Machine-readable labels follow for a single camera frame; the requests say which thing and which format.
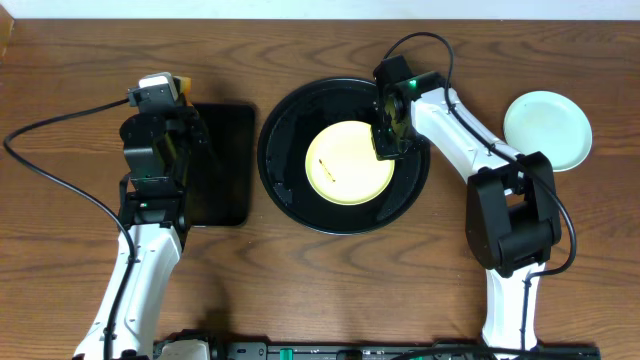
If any green yellow sponge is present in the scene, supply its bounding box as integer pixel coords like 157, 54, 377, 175
173, 76, 192, 96

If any yellow plate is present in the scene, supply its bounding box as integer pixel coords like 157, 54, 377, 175
305, 120, 395, 206

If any mint plate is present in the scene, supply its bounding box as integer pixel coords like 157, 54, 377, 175
503, 91, 593, 172

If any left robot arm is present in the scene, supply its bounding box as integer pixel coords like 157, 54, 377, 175
74, 105, 208, 359

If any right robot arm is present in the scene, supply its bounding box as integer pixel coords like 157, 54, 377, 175
373, 56, 561, 359

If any black rectangular tray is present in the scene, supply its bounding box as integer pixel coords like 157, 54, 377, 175
187, 103, 256, 227

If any black round tray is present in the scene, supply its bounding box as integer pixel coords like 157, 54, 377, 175
257, 77, 430, 235

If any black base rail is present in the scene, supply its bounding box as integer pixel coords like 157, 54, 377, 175
152, 341, 601, 360

